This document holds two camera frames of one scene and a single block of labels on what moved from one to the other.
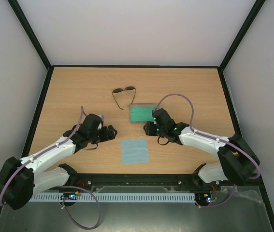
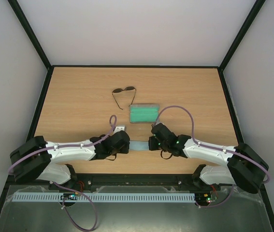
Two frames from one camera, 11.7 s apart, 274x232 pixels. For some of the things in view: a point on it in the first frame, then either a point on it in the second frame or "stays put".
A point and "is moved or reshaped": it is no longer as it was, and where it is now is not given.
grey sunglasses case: x=141 y=113 stays put
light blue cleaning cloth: x=134 y=151 is moved or reshaped
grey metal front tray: x=238 y=209 stays put
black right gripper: x=152 y=128 → x=152 y=144
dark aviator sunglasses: x=127 y=88 stays put
